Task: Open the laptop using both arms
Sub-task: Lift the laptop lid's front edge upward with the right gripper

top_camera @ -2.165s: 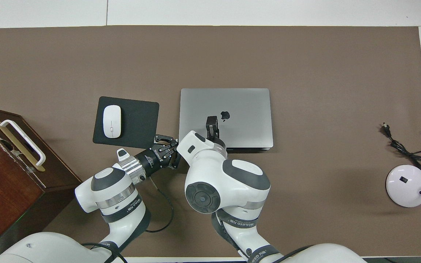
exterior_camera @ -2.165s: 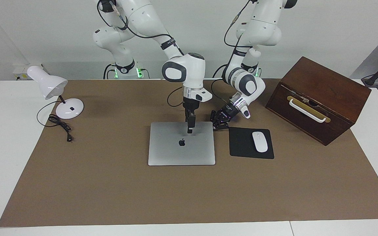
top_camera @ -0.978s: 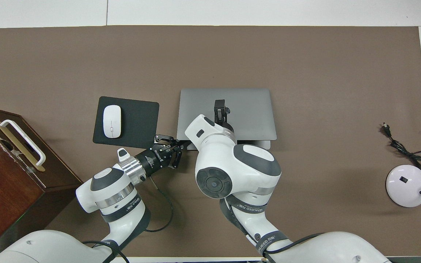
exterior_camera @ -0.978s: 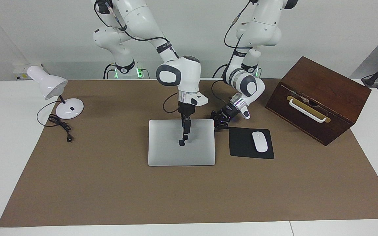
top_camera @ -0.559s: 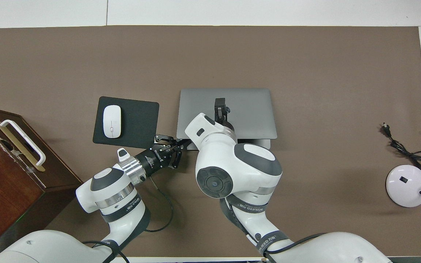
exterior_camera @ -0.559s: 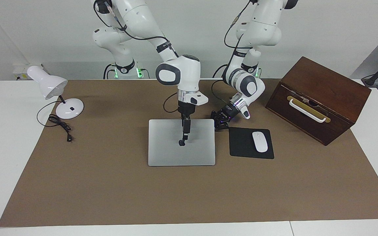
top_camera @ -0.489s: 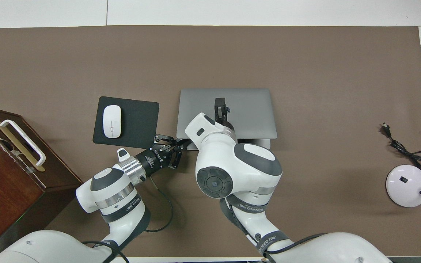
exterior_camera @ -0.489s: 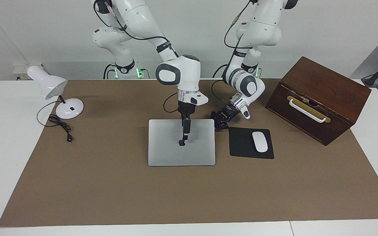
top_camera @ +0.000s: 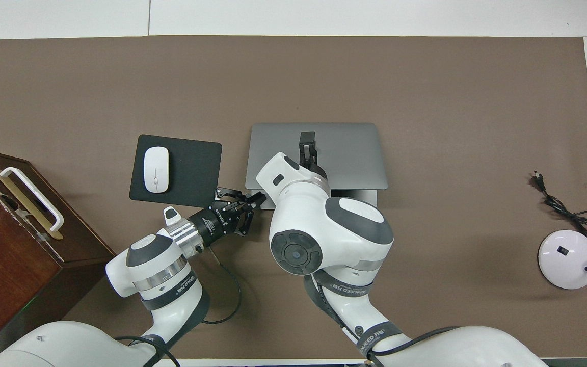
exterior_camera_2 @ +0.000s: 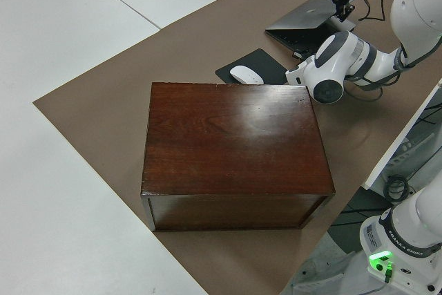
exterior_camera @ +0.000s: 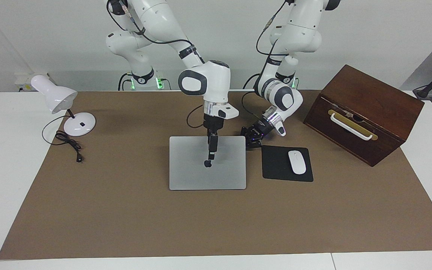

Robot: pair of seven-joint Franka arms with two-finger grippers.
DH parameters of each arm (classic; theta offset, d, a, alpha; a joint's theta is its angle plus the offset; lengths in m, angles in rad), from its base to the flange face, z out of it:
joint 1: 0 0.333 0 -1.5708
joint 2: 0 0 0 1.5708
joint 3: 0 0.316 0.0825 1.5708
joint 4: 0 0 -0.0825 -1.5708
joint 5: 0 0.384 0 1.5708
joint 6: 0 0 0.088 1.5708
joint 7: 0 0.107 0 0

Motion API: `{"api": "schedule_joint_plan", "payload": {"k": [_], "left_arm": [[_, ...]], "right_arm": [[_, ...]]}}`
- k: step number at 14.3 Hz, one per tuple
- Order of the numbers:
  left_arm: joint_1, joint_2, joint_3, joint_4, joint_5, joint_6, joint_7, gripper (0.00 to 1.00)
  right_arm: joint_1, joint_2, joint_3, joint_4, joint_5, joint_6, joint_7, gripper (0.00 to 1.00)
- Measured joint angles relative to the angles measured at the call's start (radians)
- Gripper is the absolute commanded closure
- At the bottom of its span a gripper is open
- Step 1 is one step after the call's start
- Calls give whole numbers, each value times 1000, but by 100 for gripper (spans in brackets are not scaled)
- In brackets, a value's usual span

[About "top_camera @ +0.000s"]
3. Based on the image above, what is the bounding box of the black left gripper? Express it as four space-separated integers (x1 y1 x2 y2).
188 131 319 249

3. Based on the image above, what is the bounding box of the silver grey laptop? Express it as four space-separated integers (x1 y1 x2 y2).
245 122 389 211

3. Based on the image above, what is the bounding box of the black mouse pad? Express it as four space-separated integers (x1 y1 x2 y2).
129 134 223 209

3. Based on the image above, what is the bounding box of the white computer mouse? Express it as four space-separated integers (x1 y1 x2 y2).
143 146 170 194

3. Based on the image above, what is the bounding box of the brown table mat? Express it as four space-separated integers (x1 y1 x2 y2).
0 36 587 360

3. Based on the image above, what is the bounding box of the dark brown wooden box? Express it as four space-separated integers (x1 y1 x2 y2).
0 145 117 362

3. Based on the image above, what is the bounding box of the white desk lamp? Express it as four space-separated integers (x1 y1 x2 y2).
538 198 587 290

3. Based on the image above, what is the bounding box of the black left arm gripper cable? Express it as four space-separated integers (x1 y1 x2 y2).
114 247 243 367

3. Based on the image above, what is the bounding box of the white box handle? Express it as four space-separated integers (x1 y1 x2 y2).
0 167 65 233

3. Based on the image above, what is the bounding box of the black lamp power cable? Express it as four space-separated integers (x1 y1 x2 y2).
533 171 587 271

